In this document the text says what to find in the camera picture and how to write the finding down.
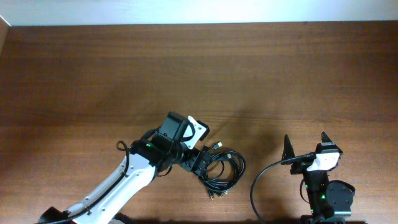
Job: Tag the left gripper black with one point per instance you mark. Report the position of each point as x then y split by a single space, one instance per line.
190 163

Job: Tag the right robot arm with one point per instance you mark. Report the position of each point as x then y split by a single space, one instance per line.
330 200

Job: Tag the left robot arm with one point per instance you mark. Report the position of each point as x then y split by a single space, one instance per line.
173 142

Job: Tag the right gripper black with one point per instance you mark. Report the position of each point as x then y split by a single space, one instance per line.
300 167

